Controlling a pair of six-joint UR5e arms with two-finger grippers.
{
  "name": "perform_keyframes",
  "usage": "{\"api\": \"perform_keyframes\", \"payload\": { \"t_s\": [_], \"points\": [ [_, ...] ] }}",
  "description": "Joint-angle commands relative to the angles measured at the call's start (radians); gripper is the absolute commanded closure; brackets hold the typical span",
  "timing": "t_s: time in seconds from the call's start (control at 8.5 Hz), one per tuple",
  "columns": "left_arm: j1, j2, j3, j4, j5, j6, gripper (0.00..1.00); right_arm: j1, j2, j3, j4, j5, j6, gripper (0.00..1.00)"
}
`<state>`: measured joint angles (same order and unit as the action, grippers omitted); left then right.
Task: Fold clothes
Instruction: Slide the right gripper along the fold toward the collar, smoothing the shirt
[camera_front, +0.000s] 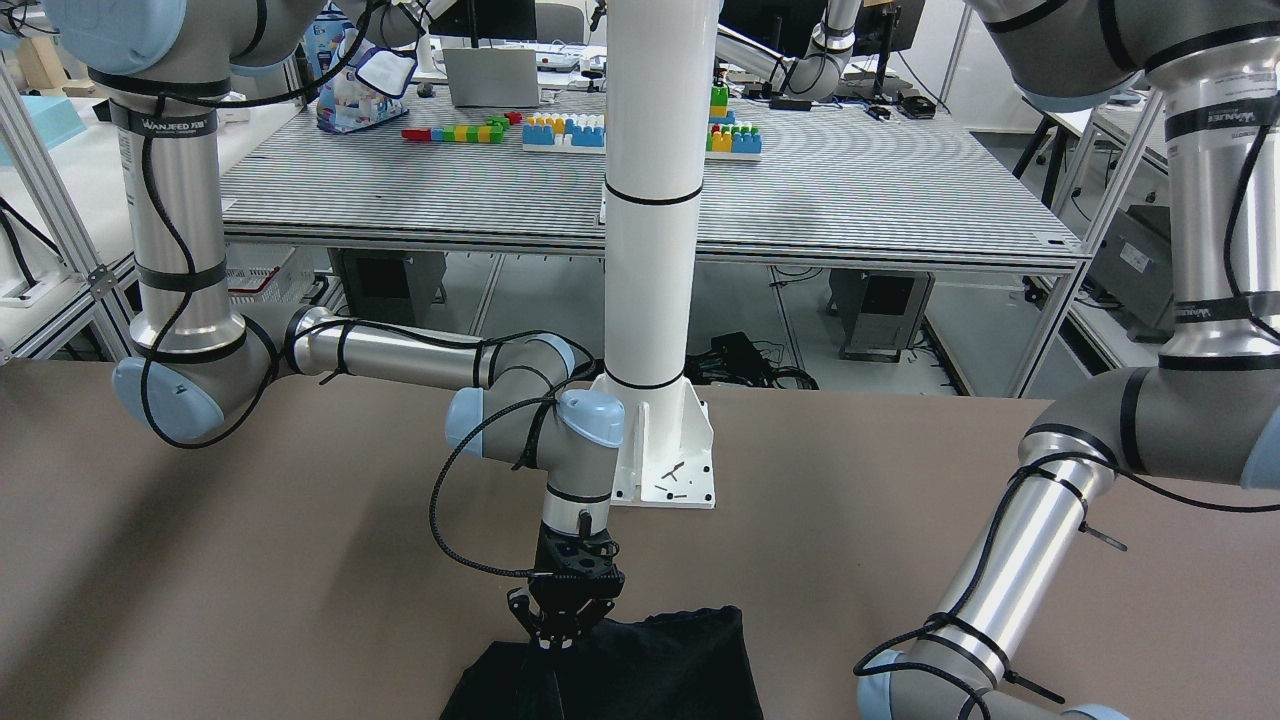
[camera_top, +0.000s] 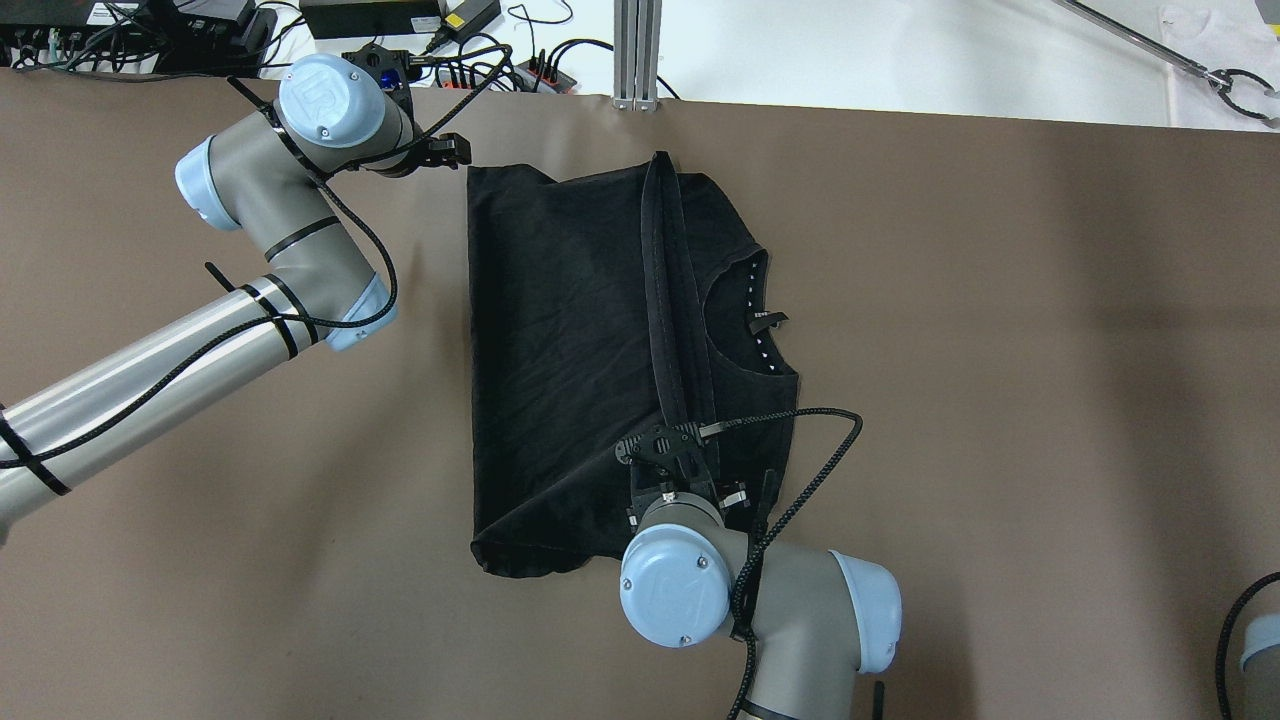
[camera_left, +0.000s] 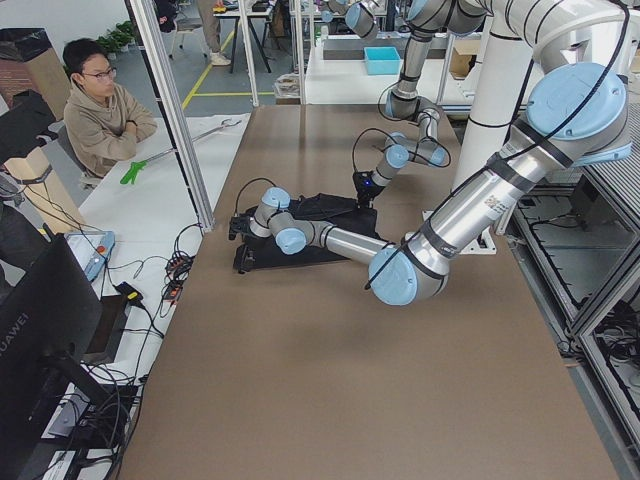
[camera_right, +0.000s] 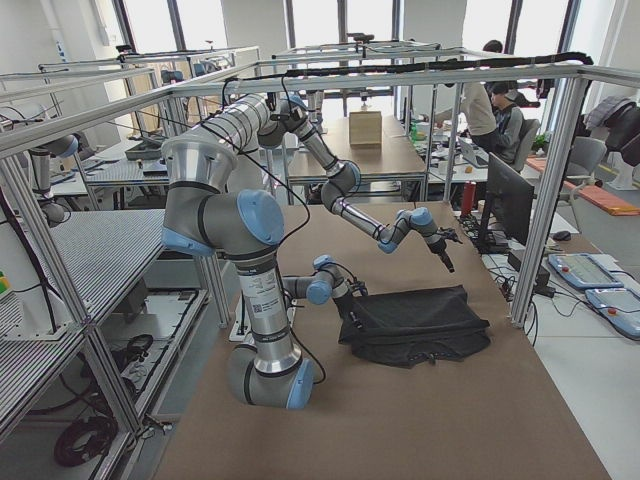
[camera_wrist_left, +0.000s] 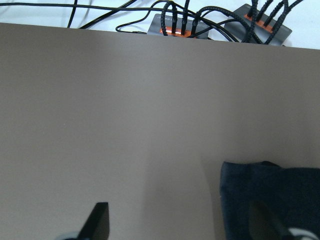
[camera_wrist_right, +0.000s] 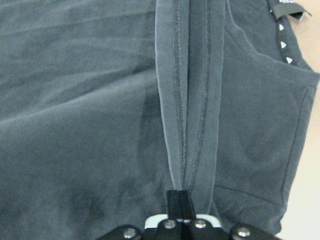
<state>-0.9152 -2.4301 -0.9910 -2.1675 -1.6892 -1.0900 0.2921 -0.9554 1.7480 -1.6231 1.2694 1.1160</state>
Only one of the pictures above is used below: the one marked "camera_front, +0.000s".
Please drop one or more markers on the colourful toy block row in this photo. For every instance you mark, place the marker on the colourful toy block row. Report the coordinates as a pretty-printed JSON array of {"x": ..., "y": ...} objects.
[{"x": 491, "y": 130}]

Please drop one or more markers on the striped back workbench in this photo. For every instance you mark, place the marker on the striped back workbench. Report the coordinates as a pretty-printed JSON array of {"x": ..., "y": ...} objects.
[{"x": 834, "y": 189}]

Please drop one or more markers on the silver laptop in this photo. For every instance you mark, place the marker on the silver laptop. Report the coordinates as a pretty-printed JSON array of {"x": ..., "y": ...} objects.
[{"x": 490, "y": 77}]

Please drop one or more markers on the black t-shirt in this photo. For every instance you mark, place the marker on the black t-shirt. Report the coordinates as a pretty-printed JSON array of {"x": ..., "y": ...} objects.
[{"x": 675, "y": 665}]

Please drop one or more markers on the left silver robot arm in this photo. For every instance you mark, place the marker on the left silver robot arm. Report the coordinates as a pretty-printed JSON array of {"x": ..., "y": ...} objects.
[{"x": 1206, "y": 411}]

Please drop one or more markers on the blue white toy block set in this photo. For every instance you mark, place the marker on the blue white toy block set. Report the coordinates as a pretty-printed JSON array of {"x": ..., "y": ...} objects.
[{"x": 558, "y": 132}]

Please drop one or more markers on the white plastic basket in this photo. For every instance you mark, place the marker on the white plastic basket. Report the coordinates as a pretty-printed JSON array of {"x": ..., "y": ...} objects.
[{"x": 259, "y": 272}]

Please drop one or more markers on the green blue toy block stack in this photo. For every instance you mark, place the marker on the green blue toy block stack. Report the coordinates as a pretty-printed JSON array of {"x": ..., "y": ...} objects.
[{"x": 729, "y": 138}]

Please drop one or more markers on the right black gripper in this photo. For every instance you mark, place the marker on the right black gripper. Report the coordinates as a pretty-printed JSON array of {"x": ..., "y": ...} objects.
[{"x": 522, "y": 604}]

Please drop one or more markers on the blue white plastic bag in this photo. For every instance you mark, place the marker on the blue white plastic bag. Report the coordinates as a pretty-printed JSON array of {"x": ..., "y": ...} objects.
[{"x": 368, "y": 90}]

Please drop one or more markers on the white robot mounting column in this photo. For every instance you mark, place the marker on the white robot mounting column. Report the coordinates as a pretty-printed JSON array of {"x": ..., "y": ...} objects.
[{"x": 660, "y": 57}]

